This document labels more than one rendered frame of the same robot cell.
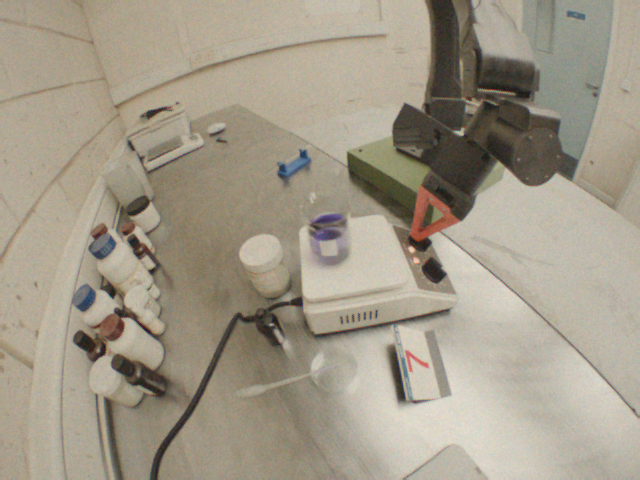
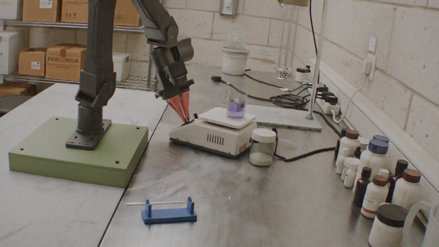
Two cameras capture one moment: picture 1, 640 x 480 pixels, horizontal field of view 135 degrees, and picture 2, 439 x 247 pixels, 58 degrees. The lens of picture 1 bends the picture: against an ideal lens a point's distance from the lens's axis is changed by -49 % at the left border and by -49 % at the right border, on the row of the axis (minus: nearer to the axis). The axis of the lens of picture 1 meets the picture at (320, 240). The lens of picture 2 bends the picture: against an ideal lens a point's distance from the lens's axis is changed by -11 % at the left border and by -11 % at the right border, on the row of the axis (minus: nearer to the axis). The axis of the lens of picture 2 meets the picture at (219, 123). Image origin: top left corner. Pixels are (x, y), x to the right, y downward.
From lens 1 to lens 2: 1.31 m
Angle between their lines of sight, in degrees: 116
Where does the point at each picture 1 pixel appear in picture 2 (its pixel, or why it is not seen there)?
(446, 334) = not seen: hidden behind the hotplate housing
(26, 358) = (406, 127)
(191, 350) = (317, 161)
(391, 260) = (216, 110)
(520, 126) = (187, 44)
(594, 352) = (160, 106)
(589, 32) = not seen: outside the picture
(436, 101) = (114, 74)
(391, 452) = not seen: hidden behind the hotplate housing
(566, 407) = (190, 109)
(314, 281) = (249, 116)
